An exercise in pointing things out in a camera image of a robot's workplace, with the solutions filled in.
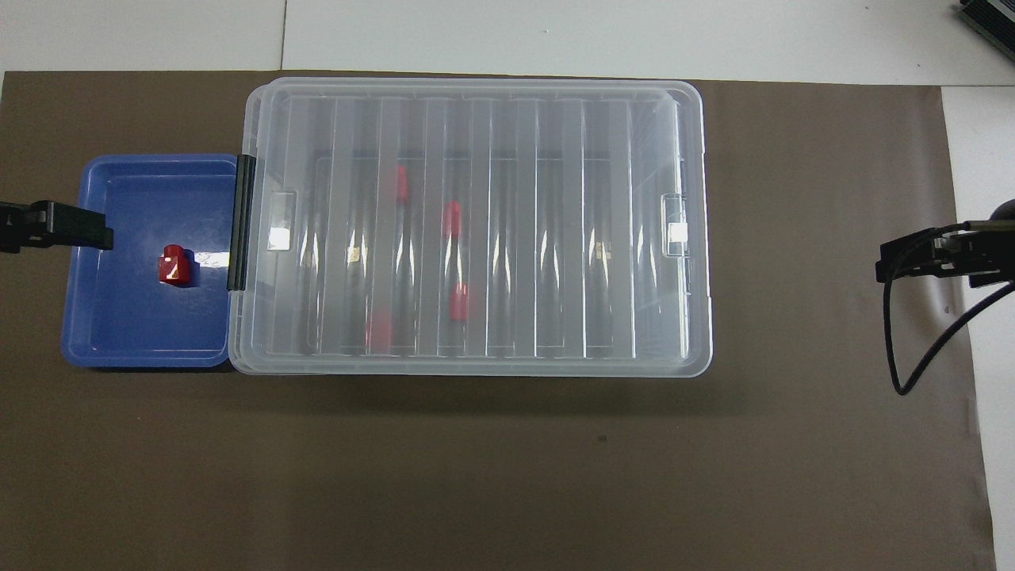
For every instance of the clear plastic box lid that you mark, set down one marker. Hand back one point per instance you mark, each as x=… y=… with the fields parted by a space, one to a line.
x=523 y=238

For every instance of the red block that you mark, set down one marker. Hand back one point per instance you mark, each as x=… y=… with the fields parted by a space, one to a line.
x=458 y=303
x=379 y=331
x=451 y=219
x=399 y=185
x=174 y=266

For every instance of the clear plastic storage box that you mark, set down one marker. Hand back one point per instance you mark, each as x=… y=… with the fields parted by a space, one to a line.
x=476 y=371

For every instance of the blue plastic tray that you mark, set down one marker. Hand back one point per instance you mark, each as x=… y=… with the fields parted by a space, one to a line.
x=127 y=325

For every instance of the black device corner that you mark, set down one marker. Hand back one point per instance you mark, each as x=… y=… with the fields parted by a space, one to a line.
x=991 y=17

